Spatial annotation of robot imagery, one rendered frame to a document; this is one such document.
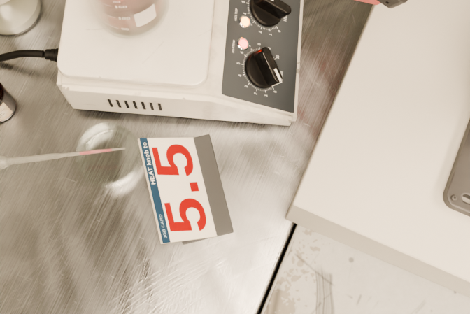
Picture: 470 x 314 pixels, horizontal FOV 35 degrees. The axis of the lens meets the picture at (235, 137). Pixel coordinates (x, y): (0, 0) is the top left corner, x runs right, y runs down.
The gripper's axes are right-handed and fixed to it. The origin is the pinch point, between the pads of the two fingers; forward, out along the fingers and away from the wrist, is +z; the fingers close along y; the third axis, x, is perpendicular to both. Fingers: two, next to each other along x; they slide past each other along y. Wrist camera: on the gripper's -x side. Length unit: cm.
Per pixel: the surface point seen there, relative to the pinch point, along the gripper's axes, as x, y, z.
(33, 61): -12.6, 9.0, 21.7
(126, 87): -6.9, 11.6, 10.6
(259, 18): 0.8, 1.9, 6.9
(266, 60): 1.8, 5.9, 5.5
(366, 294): 17.5, 20.6, 5.6
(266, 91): 3.6, 7.6, 7.1
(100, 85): -8.7, 12.0, 11.7
